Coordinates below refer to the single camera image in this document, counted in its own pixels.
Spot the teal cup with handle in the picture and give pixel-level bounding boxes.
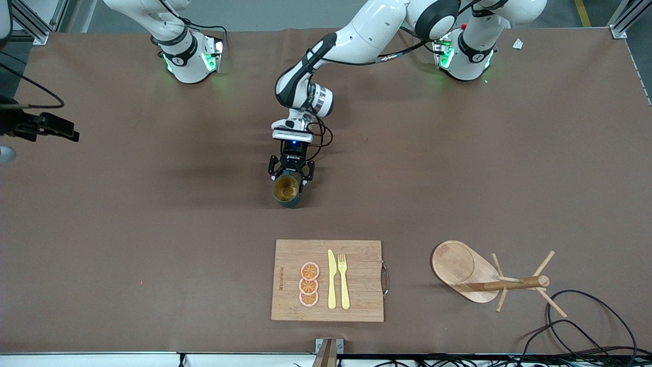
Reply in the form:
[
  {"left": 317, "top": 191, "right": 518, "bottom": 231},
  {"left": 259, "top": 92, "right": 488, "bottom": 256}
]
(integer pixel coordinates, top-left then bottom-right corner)
[{"left": 273, "top": 173, "right": 302, "bottom": 208}]

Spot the wooden cutting board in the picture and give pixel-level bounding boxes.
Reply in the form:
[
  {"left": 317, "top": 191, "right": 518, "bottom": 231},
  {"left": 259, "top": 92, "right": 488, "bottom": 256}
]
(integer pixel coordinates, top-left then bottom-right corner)
[{"left": 270, "top": 239, "right": 390, "bottom": 323}]

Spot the table cover sheet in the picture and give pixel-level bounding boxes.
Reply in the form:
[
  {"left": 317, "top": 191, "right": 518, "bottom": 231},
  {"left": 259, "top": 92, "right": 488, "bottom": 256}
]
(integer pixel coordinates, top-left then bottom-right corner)
[{"left": 0, "top": 25, "right": 652, "bottom": 355}]

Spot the yellow plastic knife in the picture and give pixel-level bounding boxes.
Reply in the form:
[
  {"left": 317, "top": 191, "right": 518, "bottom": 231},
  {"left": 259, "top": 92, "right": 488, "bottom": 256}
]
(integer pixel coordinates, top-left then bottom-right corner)
[{"left": 328, "top": 249, "right": 337, "bottom": 310}]

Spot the yellow plastic fork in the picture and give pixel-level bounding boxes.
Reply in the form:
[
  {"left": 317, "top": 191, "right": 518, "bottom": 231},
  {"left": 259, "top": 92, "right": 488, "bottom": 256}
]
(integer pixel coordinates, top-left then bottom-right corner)
[{"left": 338, "top": 254, "right": 351, "bottom": 310}]

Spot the wooden mug tree rack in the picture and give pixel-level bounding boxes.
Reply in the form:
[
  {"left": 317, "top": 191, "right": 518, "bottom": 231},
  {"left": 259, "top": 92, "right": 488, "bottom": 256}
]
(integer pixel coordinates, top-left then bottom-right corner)
[{"left": 431, "top": 240, "right": 567, "bottom": 319}]

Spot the aluminium frame profile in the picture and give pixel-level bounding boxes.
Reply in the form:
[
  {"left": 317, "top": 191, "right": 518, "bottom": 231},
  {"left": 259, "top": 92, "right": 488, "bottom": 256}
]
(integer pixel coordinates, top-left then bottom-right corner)
[
  {"left": 0, "top": 0, "right": 70, "bottom": 45},
  {"left": 607, "top": 0, "right": 652, "bottom": 39}
]

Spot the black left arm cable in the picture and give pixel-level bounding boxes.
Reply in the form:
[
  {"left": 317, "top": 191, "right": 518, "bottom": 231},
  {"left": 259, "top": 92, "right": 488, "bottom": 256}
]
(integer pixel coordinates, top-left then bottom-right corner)
[{"left": 305, "top": 31, "right": 434, "bottom": 149}]

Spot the black base cable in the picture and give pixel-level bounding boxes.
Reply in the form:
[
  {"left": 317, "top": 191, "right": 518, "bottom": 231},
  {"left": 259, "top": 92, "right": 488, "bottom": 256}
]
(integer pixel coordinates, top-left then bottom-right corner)
[
  {"left": 181, "top": 19, "right": 228, "bottom": 46},
  {"left": 397, "top": 27, "right": 438, "bottom": 51}
]

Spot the metal mounting bracket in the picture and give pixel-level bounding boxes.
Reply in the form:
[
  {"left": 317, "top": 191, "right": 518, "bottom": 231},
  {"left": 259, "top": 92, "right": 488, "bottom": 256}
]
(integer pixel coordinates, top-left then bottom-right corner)
[{"left": 315, "top": 338, "right": 344, "bottom": 355}]

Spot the brown upright post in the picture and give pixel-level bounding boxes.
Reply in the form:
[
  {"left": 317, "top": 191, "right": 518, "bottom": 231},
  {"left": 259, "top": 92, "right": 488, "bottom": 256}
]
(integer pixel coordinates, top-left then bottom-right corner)
[{"left": 312, "top": 340, "right": 338, "bottom": 367}]

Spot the white table edge rail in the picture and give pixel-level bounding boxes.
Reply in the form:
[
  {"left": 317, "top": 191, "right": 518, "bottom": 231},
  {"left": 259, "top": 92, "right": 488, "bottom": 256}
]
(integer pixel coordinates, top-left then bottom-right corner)
[{"left": 0, "top": 352, "right": 652, "bottom": 367}]

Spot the black cable bundle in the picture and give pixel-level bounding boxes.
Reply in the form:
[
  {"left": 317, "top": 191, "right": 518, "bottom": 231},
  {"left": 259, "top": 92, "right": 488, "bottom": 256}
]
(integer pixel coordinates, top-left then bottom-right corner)
[{"left": 357, "top": 354, "right": 652, "bottom": 367}]

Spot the black cable loop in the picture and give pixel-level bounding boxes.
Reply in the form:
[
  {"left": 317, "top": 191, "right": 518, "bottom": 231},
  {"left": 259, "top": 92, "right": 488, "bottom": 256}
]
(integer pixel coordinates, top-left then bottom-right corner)
[{"left": 520, "top": 290, "right": 638, "bottom": 358}]

